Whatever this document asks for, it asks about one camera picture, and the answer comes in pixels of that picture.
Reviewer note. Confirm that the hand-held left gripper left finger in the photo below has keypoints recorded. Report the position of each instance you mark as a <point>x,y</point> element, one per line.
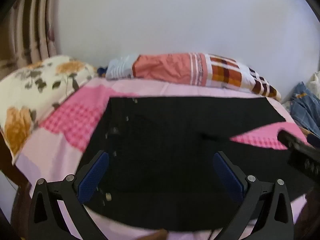
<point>93,177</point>

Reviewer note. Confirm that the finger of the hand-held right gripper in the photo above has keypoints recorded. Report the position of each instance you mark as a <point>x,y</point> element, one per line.
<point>293,141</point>
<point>306,165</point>

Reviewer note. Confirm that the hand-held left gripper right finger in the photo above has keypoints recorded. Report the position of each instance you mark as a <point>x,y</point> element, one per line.
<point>228,177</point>

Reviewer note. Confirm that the black pants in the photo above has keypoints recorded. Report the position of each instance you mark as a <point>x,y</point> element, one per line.
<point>162,142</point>

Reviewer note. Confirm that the blue denim garment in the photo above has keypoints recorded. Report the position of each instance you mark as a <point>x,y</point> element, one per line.
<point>303,105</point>

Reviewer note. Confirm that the white cloth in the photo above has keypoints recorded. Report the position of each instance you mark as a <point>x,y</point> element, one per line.
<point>314,81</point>

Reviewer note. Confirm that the pink checked bedsheet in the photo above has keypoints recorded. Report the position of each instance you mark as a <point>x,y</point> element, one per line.
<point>75,115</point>

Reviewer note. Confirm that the floral pillow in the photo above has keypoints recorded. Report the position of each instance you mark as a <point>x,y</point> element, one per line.
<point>37,92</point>

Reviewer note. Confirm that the light blue striped cloth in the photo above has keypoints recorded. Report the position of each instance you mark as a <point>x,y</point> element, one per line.
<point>120,67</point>

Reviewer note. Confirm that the orange plaid folded quilt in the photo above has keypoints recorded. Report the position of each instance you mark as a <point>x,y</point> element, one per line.
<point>170,67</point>

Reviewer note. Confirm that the striped floral curtain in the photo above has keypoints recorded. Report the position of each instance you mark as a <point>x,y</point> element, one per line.
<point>32,30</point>

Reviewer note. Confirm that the wooden bed frame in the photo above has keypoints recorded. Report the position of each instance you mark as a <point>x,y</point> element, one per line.
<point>20,200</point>

